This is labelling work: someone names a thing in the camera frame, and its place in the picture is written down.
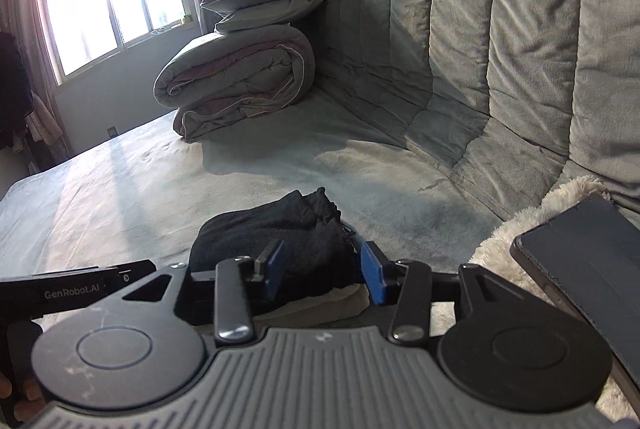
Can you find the white fluffy cushion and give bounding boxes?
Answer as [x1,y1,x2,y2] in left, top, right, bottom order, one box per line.
[469,174,640,421]

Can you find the folded beige pink quilt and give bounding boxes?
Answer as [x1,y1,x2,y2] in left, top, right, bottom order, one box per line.
[153,24,317,144]

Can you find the person's left hand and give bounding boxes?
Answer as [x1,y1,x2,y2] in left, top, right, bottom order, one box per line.
[0,375,44,423]

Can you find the dark tablet with cover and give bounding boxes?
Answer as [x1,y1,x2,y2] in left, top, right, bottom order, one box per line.
[509,193,640,406]

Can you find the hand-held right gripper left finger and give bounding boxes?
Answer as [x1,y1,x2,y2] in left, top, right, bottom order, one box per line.
[120,239,288,346]

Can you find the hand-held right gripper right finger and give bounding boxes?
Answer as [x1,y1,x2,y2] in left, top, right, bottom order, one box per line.
[359,241,530,346]

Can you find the black garment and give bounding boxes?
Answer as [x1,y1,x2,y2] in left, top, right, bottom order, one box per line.
[189,188,364,301]

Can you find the folded beige garment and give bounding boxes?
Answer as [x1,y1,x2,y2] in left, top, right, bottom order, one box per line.
[254,283,371,328]

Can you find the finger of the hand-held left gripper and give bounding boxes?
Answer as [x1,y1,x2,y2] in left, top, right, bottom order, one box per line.
[116,258,159,295]

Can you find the grey quilted headboard cover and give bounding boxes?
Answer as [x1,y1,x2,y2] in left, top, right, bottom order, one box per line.
[292,0,640,231]

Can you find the hanging dark clothes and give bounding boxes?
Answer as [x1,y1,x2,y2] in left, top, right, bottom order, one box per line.
[0,31,64,150]

